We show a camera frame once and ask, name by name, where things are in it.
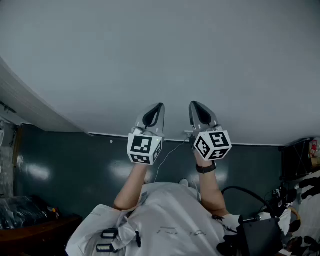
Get person's white shirt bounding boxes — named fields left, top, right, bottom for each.
left=65, top=181, right=243, bottom=256

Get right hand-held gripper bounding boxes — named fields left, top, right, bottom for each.
left=188, top=100, right=233, bottom=161

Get black wristwatch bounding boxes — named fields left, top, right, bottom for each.
left=195, top=160, right=218, bottom=175

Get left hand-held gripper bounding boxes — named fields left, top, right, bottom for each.
left=126, top=102, right=166, bottom=166

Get thick black cable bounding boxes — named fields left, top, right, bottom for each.
left=221, top=185, right=276, bottom=219

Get orange-capped tool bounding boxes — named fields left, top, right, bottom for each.
left=47, top=206, right=61, bottom=219

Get red label box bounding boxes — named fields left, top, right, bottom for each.
left=308, top=139, right=320, bottom=159

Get black camera rig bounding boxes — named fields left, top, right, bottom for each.
left=264, top=183, right=299, bottom=218

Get black shelf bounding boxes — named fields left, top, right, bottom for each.
left=279, top=136, right=320, bottom=182

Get person's right forearm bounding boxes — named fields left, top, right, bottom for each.
left=194, top=152, right=231, bottom=217

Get brown wooden frame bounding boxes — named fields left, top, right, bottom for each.
left=0, top=216, right=84, bottom=256

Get person's left forearm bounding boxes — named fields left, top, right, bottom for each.
left=112, top=161, right=149, bottom=211

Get grey harness strap black buckles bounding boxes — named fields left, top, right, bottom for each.
left=95, top=207, right=142, bottom=254

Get black and white cloth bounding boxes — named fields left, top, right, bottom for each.
left=296, top=174, right=320, bottom=254

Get thin white floor cable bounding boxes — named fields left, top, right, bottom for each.
left=153, top=130, right=196, bottom=184

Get black box with cable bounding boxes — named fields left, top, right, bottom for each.
left=216, top=216, right=285, bottom=256

